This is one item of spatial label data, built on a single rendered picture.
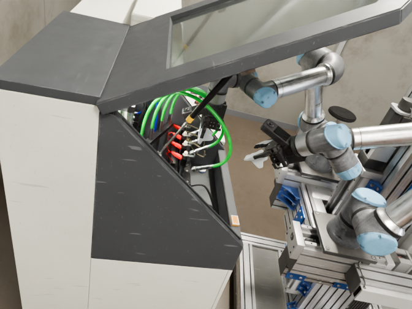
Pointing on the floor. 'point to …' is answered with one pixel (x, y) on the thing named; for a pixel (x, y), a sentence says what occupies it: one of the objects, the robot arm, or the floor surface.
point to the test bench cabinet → (153, 286)
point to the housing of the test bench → (57, 148)
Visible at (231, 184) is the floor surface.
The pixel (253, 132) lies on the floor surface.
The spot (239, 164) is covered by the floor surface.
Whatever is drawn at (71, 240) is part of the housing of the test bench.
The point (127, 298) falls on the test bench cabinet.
